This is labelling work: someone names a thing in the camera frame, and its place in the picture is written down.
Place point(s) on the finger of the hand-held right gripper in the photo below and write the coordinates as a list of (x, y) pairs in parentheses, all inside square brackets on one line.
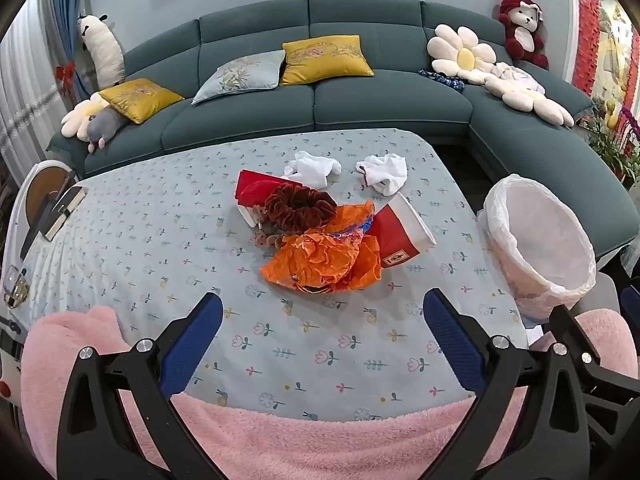
[(607, 375)]

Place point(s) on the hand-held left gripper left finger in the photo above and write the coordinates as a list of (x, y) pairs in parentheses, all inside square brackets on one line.
[(192, 340)]

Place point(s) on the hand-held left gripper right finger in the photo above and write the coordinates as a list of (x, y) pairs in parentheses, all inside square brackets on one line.
[(452, 340)]

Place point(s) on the bin with white liner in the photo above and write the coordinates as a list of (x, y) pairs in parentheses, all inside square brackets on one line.
[(545, 240)]

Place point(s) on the orange plastic wrapper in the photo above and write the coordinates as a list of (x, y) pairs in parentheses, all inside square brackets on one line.
[(315, 260)]

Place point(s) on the grey chair seat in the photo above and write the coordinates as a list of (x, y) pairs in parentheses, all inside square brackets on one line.
[(605, 295)]

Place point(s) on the floral light blue tablecloth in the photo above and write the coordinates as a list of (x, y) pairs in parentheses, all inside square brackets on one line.
[(150, 240)]

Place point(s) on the brown fuzzy scrunchie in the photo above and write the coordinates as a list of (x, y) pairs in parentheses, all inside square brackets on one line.
[(267, 240)]

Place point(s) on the pink fluffy blanket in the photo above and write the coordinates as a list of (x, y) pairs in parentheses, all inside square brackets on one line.
[(310, 440)]

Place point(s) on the dark red ruffled scrunchie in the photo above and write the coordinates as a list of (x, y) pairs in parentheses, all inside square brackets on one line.
[(295, 210)]

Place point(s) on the white crumpled tissue right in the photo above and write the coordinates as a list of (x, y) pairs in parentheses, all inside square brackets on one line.
[(387, 172)]

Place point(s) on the white crumpled tissue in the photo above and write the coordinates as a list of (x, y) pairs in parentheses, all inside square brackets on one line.
[(315, 170), (387, 172)]

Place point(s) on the black notebook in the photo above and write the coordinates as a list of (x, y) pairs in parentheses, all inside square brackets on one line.
[(65, 210)]

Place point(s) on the white crumpled tissue left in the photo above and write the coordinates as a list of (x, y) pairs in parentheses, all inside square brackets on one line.
[(315, 170)]

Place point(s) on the grey plush toy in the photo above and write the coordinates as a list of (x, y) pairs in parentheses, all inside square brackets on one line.
[(105, 127)]

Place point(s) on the potted orchid plant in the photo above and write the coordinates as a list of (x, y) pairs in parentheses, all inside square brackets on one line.
[(615, 145)]

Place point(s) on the teal corner sofa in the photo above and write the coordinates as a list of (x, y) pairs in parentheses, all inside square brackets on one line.
[(390, 105)]

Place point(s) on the yellow embroidered pillow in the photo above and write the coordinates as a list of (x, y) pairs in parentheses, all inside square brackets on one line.
[(325, 60), (140, 100)]

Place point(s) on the cream flower cushion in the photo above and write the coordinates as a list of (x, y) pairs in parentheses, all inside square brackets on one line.
[(80, 115), (540, 102), (460, 55)]

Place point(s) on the blue patterned cloth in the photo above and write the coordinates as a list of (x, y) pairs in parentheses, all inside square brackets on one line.
[(445, 80)]

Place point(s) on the light blue embroidered pillow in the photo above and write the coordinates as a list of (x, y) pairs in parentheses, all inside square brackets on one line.
[(240, 77)]

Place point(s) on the white folded clothes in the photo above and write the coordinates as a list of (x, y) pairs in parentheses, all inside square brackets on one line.
[(515, 76)]

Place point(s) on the white long plush toy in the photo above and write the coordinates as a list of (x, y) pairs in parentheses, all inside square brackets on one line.
[(102, 50)]

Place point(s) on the white sheer curtain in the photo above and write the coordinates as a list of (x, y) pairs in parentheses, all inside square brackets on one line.
[(25, 85)]

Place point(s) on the red and white teddy bear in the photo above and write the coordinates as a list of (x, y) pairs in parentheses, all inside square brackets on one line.
[(520, 40)]

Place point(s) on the blue curtain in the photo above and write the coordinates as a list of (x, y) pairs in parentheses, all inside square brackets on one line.
[(70, 20)]

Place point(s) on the red wall decoration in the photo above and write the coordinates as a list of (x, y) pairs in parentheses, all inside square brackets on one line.
[(585, 35)]

